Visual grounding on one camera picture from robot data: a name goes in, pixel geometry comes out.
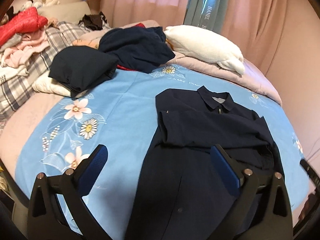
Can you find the pale pink quilt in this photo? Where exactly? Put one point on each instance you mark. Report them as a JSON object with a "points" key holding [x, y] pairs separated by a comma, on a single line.
{"points": [[253, 79]]}

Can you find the crumpled navy garment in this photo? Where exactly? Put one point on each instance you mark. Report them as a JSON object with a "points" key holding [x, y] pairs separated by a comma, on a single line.
{"points": [[141, 49]]}

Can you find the plush toys on headboard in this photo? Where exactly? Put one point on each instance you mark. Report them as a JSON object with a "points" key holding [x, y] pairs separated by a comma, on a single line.
{"points": [[38, 4]]}

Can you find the blue-grey lettered curtain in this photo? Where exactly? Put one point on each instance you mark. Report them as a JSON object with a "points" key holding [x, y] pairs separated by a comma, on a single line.
{"points": [[206, 14]]}

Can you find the grey plaid blanket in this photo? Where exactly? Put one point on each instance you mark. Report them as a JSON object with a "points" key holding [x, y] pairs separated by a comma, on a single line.
{"points": [[15, 91]]}

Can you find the person's right hand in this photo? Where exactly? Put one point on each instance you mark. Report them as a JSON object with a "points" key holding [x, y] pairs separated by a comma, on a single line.
{"points": [[310, 202]]}

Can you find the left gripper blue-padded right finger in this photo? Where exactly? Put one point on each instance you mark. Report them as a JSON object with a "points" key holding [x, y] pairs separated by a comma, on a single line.
{"points": [[275, 220]]}

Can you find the navy collared zip jacket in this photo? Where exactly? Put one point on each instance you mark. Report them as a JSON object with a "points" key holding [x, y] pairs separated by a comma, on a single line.
{"points": [[180, 194]]}

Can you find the black garment by headboard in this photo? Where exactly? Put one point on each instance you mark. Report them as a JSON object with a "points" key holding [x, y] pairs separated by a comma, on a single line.
{"points": [[94, 21]]}

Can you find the white fluffy pillow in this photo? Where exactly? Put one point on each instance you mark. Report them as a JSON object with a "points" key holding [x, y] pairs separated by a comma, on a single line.
{"points": [[206, 46]]}

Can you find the pink curtain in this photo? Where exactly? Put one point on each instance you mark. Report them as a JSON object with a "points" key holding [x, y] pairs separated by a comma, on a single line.
{"points": [[255, 26]]}

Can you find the folded dark navy garment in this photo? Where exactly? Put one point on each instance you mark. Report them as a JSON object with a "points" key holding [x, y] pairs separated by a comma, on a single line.
{"points": [[80, 68]]}

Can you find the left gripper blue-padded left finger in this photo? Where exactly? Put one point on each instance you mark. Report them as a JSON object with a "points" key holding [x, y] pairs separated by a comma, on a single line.
{"points": [[57, 209]]}

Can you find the red puffer jacket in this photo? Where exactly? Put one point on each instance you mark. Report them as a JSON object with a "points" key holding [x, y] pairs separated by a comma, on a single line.
{"points": [[27, 21]]}

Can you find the red garment under navy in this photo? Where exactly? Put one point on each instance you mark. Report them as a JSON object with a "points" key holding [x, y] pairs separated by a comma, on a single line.
{"points": [[141, 25]]}

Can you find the light blue floral bedsheet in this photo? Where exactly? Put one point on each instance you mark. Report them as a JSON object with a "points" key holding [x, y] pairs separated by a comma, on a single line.
{"points": [[123, 118]]}

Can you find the cream folded blanket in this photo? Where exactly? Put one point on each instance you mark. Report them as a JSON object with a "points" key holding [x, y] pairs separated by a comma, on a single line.
{"points": [[45, 84]]}

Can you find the beige padded headboard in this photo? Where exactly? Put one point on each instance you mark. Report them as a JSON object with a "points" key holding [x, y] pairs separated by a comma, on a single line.
{"points": [[71, 12]]}

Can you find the pink clothes pile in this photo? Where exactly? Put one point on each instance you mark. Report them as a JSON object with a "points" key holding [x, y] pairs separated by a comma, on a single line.
{"points": [[15, 60]]}

